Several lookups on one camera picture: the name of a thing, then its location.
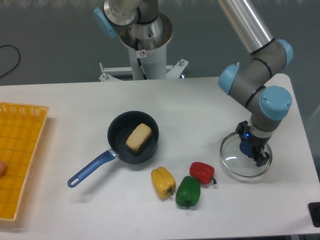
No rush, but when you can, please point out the black cable on pedestal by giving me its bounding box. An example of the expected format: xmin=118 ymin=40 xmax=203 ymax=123
xmin=134 ymin=37 xmax=149 ymax=80

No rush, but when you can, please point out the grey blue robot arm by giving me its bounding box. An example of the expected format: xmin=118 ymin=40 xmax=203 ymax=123
xmin=93 ymin=0 xmax=294 ymax=167

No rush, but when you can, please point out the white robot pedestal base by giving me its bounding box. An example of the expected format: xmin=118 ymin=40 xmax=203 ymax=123
xmin=99 ymin=13 xmax=189 ymax=82

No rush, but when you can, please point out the yellow bell pepper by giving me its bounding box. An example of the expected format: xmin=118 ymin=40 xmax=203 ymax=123
xmin=151 ymin=166 xmax=176 ymax=201

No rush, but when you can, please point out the black device at table edge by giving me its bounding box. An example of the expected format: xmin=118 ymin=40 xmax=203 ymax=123
xmin=308 ymin=202 xmax=320 ymax=228

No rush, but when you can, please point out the fingertip at left edge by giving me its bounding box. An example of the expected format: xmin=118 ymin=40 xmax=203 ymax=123
xmin=0 ymin=161 xmax=7 ymax=176

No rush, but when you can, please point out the beige bread loaf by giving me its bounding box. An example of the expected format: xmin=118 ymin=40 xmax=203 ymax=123
xmin=125 ymin=123 xmax=153 ymax=153

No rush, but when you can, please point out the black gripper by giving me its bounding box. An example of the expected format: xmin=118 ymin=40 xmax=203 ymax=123
xmin=235 ymin=120 xmax=272 ymax=167

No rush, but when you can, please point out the red bell pepper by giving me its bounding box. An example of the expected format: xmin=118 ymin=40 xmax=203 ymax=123
xmin=189 ymin=162 xmax=217 ymax=185

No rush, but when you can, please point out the yellow woven basket tray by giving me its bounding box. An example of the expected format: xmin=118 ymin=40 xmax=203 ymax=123
xmin=0 ymin=102 xmax=49 ymax=222

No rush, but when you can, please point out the dark saucepan blue handle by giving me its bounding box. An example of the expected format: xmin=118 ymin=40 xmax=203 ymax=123
xmin=67 ymin=110 xmax=159 ymax=188

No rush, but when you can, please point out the black cable on floor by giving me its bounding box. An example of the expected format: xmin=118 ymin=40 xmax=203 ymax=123
xmin=0 ymin=44 xmax=21 ymax=79

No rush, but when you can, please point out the glass pot lid blue knob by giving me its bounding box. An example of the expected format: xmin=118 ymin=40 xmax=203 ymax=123
xmin=219 ymin=132 xmax=273 ymax=178

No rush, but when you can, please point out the green bell pepper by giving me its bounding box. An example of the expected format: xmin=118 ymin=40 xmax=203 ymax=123
xmin=175 ymin=176 xmax=201 ymax=209

